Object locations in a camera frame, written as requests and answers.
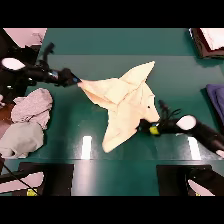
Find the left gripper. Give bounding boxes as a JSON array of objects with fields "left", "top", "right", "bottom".
[{"left": 58, "top": 68, "right": 82, "bottom": 88}]

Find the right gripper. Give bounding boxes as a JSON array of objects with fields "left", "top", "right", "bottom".
[{"left": 137, "top": 118, "right": 162, "bottom": 136}]

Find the cream shirt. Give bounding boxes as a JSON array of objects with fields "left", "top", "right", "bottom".
[{"left": 77, "top": 60, "right": 161, "bottom": 154}]

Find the mottled grey garment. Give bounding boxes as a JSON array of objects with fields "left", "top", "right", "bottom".
[{"left": 10, "top": 87, "right": 54, "bottom": 130}]

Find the blue garment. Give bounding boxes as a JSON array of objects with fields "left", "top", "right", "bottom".
[{"left": 205, "top": 83, "right": 224, "bottom": 124}]

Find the pale grey-green garment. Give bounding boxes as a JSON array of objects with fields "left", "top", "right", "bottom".
[{"left": 0, "top": 121, "right": 45, "bottom": 159}]

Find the white garment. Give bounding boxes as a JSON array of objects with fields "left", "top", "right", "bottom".
[{"left": 200, "top": 28, "right": 224, "bottom": 51}]

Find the black cable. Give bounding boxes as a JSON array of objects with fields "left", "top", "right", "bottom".
[{"left": 0, "top": 159, "right": 40, "bottom": 197}]

